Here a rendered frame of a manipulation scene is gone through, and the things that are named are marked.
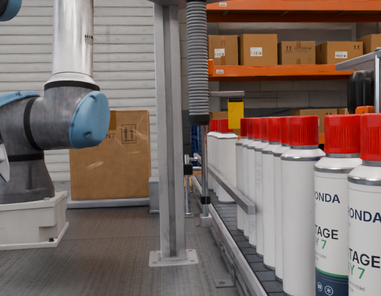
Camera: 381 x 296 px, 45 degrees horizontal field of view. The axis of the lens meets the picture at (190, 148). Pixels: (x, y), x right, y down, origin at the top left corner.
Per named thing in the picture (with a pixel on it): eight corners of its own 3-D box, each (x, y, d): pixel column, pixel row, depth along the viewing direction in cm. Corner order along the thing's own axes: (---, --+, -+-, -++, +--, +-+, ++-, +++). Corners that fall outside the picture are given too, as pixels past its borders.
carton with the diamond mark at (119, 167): (150, 197, 142) (147, 109, 140) (70, 200, 140) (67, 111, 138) (151, 184, 172) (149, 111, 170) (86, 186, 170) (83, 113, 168)
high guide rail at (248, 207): (255, 214, 65) (255, 205, 65) (247, 215, 65) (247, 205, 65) (196, 156, 172) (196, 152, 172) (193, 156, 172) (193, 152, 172)
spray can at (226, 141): (241, 203, 111) (239, 118, 110) (219, 204, 111) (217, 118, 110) (237, 199, 117) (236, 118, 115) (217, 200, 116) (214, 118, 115)
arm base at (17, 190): (44, 201, 94) (42, 153, 94) (-31, 206, 94) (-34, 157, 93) (62, 192, 110) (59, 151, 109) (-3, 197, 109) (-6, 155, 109)
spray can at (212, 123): (227, 191, 131) (225, 118, 130) (209, 191, 131) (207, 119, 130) (224, 188, 136) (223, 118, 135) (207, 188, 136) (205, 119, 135)
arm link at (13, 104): (8, 154, 109) (4, 97, 108) (60, 151, 106) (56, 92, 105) (-27, 157, 97) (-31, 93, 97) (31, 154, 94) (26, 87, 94)
